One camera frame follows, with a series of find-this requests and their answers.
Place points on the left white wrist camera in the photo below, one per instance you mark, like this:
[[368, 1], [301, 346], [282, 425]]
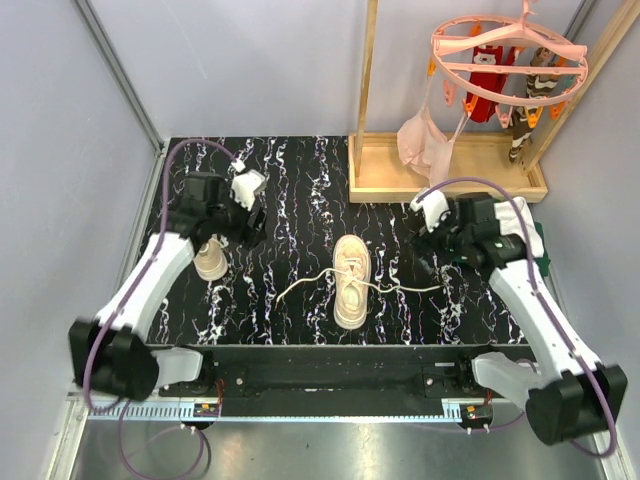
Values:
[[246, 185]]

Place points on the beige sneaker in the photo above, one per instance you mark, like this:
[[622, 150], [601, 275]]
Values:
[[352, 262], [210, 262]]

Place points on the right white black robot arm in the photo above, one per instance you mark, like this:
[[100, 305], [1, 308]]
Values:
[[571, 393]]

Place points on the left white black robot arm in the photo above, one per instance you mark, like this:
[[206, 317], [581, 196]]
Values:
[[109, 353]]

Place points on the white t-shirt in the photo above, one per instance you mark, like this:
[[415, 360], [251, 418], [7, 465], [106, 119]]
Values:
[[515, 221]]

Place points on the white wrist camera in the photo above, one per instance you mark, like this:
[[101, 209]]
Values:
[[432, 203], [246, 185]]

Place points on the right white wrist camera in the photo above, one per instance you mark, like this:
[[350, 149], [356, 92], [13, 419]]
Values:
[[432, 203]]

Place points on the pink round clip hanger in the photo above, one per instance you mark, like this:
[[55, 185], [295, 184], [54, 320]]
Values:
[[451, 52]]

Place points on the black marble pattern mat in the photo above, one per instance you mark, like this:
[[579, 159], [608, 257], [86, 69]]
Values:
[[308, 210]]

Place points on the brown striped sock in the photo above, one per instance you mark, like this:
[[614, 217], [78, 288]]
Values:
[[537, 86]]

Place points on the green folded garment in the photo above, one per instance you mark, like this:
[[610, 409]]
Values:
[[544, 250]]

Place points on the wooden drying rack frame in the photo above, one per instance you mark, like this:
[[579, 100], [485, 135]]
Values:
[[376, 174]]

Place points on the red sock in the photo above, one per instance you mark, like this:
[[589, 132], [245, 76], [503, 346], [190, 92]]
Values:
[[489, 55]]

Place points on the pink bra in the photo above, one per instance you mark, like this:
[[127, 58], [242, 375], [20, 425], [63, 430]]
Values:
[[423, 147]]

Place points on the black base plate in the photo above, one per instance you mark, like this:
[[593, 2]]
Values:
[[404, 383]]

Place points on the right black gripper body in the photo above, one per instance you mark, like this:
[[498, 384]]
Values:
[[447, 241]]

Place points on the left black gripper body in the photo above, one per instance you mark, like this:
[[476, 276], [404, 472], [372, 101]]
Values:
[[232, 219]]

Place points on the cream shoelace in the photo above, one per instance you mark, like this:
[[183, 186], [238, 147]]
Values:
[[410, 288]]

